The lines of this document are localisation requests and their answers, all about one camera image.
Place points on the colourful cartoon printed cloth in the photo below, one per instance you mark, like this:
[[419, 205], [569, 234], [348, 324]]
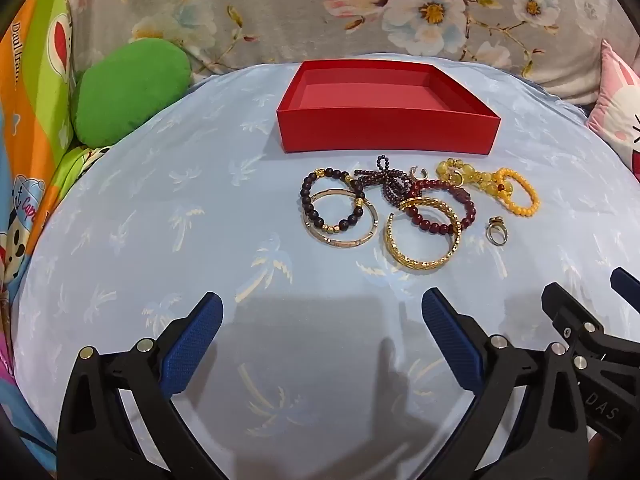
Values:
[[30, 110]]

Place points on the thin gold bangle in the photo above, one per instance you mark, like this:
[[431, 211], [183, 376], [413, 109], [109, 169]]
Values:
[[340, 245]]

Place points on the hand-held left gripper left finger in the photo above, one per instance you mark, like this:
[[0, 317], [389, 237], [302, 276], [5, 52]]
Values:
[[192, 345]]

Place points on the grey floral blanket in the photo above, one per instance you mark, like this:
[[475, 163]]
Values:
[[300, 10]]

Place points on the light blue palm-print cloth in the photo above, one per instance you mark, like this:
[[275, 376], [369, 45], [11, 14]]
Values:
[[200, 210]]

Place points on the gold hoop earring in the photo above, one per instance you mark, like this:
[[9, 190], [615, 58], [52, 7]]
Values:
[[457, 180], [424, 172]]

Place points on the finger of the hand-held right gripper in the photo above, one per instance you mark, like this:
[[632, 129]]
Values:
[[627, 285], [570, 315]]

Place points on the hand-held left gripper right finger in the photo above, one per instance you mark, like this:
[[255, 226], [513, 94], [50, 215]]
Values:
[[450, 345]]

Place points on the pink cartoon pillow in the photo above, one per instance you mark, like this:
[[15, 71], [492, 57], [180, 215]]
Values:
[[617, 105]]

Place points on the red cardboard box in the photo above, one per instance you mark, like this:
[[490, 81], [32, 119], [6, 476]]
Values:
[[390, 130]]

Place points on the green cushion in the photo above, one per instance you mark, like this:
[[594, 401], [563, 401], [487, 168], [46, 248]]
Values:
[[130, 90]]

